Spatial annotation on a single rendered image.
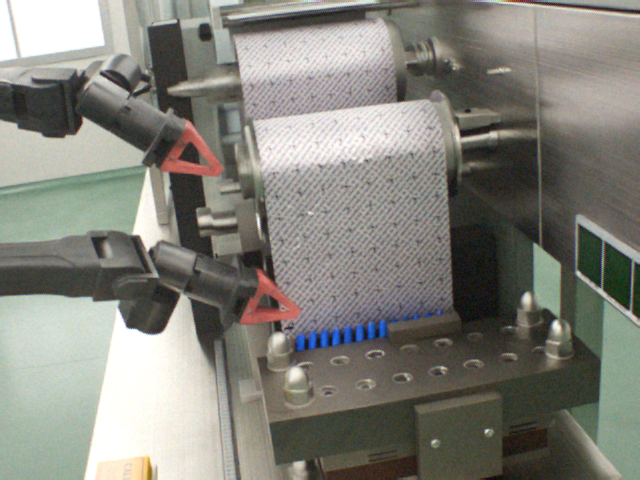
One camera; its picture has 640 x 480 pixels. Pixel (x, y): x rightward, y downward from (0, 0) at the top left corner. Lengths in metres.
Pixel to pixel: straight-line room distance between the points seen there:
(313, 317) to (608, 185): 0.44
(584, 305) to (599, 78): 0.61
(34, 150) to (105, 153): 0.60
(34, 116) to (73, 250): 0.20
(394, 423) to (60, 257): 0.43
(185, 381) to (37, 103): 0.50
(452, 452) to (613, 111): 0.42
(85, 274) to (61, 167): 5.86
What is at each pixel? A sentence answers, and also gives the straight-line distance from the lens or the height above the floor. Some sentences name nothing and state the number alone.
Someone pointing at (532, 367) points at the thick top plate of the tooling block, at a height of 1.03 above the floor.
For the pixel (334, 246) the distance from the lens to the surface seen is 1.02.
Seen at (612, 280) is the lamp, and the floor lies 1.18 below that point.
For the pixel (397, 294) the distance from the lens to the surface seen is 1.06.
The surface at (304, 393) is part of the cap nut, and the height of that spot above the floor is 1.05.
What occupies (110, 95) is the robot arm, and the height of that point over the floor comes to 1.38.
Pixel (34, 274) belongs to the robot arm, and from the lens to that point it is 0.92.
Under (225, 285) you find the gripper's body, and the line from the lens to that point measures 1.00.
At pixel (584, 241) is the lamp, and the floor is 1.20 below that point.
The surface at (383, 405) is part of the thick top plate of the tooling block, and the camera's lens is 0.90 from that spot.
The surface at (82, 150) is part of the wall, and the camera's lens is 6.72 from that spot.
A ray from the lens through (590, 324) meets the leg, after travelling 1.36.
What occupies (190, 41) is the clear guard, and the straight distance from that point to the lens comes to 1.99.
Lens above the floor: 1.50
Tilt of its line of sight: 19 degrees down
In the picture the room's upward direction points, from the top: 6 degrees counter-clockwise
